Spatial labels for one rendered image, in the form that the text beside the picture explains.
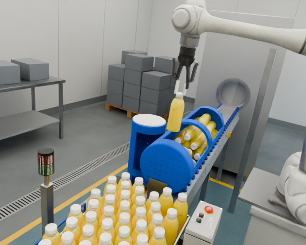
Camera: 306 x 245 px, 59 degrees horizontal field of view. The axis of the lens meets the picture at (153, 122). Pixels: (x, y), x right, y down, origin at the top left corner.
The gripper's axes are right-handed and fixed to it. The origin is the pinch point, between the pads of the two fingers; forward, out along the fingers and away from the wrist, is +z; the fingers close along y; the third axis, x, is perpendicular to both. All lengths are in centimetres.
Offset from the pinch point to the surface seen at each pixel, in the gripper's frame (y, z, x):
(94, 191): 13, 39, 49
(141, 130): 43, 54, -49
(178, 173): -10.8, 40.2, 11.8
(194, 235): -31, 40, 47
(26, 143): 248, 160, -106
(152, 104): 152, 122, -301
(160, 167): -0.5, 40.5, 12.1
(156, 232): -20, 38, 55
